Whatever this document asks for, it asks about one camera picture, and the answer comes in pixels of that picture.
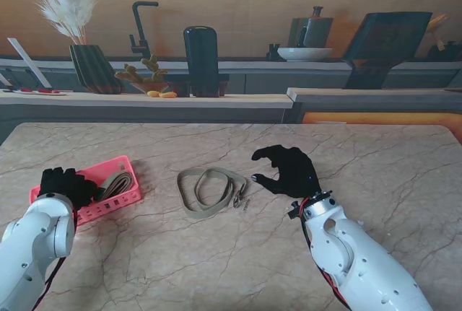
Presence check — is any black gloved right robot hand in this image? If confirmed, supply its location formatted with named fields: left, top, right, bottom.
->
left=250, top=144, right=323, bottom=200

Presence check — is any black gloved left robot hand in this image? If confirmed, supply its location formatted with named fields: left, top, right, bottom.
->
left=37, top=167, right=100, bottom=210

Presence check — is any beige woven belt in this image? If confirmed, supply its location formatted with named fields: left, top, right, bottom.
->
left=94, top=172, right=136, bottom=203

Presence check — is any pink plastic storage basket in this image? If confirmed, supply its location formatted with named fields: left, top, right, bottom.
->
left=29, top=154, right=143, bottom=226

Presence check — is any olive canvas belt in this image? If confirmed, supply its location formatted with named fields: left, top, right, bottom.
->
left=176, top=167, right=250, bottom=220

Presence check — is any plate with red food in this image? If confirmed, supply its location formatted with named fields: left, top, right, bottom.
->
left=12, top=87, right=69, bottom=97

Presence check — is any grey kitchen counter wood top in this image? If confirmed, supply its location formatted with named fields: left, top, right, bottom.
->
left=0, top=56, right=462, bottom=144

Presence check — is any dark ribbed vase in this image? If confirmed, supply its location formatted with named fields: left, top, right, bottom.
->
left=69, top=44, right=122, bottom=95

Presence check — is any dark low tray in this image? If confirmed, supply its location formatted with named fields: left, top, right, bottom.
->
left=164, top=72, right=231, bottom=97

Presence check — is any white ceramic bowl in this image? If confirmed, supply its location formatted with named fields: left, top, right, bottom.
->
left=276, top=47, right=334, bottom=62

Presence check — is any white leaning board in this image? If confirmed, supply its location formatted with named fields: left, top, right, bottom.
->
left=6, top=37, right=53, bottom=89

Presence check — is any cactus plant in bowl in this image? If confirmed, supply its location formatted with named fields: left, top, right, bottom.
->
left=114, top=53, right=170, bottom=95

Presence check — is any tall black cylinder container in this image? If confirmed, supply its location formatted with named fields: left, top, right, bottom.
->
left=183, top=26, right=220, bottom=98

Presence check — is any grey ceramic jug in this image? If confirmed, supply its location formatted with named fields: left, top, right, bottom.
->
left=288, top=5, right=335, bottom=49

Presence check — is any dark tilted panel stand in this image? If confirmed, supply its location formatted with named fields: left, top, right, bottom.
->
left=341, top=11, right=433, bottom=90

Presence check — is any black kitchen faucet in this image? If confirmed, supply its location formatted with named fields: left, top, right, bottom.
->
left=129, top=1, right=160, bottom=60

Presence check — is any white pampas grass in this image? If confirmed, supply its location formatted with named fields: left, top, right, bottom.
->
left=0, top=0, right=98, bottom=45

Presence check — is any yellow wooden spatula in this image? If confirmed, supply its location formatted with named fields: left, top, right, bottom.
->
left=427, top=13, right=450, bottom=51

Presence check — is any red black left arm cable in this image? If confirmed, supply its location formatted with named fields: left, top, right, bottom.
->
left=31, top=208, right=79, bottom=311

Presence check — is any red black arm cable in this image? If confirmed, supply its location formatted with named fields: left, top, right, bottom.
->
left=31, top=208, right=79, bottom=311
left=298, top=197, right=349, bottom=311

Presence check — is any red black right arm cable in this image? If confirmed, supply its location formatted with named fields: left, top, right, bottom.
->
left=298, top=197, right=349, bottom=311

